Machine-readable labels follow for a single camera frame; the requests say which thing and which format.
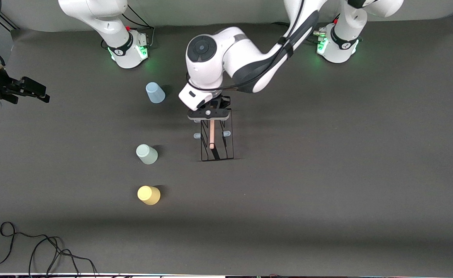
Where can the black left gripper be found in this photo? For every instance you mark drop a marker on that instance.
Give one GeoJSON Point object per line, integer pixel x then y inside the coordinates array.
{"type": "Point", "coordinates": [221, 103]}

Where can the pale green plastic cup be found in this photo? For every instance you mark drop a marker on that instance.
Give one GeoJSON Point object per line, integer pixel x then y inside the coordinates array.
{"type": "Point", "coordinates": [148, 155]}

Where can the yellow plastic cup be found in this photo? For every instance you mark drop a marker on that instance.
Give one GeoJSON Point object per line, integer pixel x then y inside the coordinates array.
{"type": "Point", "coordinates": [149, 195]}

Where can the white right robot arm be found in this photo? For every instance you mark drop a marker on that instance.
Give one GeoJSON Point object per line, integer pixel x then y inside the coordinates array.
{"type": "Point", "coordinates": [110, 23]}

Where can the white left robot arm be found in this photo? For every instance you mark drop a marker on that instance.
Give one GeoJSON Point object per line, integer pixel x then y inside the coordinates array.
{"type": "Point", "coordinates": [242, 54]}

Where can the light blue plastic cup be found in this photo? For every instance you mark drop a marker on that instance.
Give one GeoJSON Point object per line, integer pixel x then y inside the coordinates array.
{"type": "Point", "coordinates": [156, 94]}

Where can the aluminium frame rail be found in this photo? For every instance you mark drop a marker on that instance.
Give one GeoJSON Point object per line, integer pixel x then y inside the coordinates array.
{"type": "Point", "coordinates": [8, 21]}

